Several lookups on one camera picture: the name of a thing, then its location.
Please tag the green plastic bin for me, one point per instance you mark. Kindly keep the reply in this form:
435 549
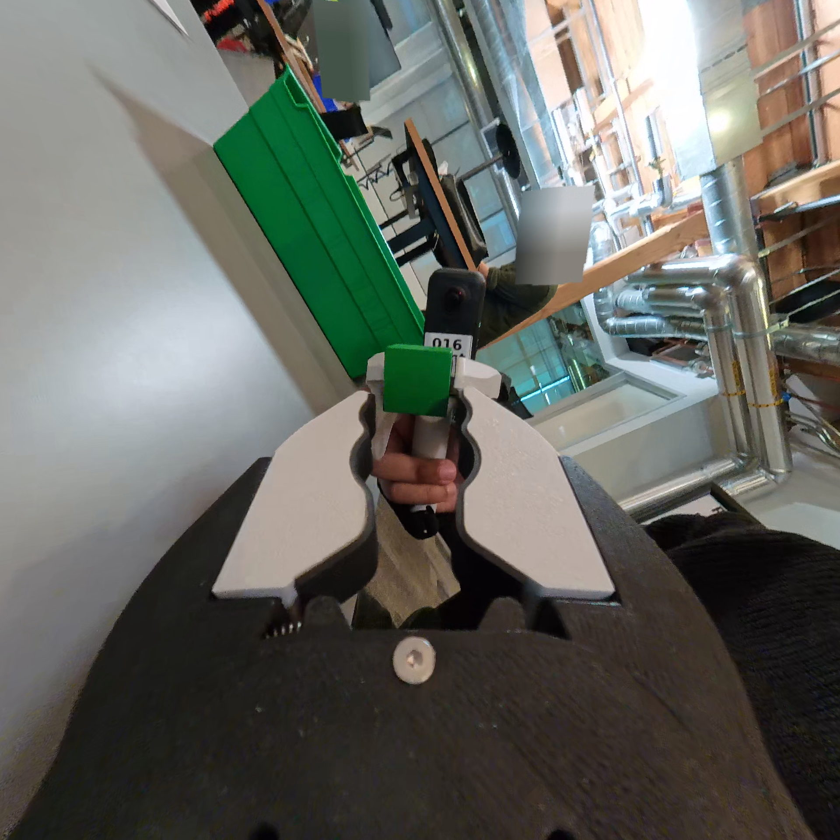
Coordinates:
315 229

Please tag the person's right hand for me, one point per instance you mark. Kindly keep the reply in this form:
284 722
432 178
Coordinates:
420 482

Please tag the grey desk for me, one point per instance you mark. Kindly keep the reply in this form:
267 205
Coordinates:
98 328

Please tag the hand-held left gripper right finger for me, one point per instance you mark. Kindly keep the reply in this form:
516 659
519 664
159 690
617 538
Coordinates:
538 518

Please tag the large silver duct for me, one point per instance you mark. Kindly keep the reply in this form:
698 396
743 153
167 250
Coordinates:
499 79

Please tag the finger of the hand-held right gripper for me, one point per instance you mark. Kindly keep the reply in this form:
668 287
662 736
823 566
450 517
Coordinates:
476 379
374 374

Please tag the green cube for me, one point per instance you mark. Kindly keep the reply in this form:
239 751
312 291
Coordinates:
417 384

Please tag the wooden beam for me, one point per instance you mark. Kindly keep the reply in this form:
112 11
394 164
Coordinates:
643 256

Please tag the silver ventilation ducts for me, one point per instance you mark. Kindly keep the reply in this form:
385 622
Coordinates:
748 367

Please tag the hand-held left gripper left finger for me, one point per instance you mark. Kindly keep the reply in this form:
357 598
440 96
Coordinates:
295 518

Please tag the wooden top table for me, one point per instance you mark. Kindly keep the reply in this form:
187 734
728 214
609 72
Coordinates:
438 190

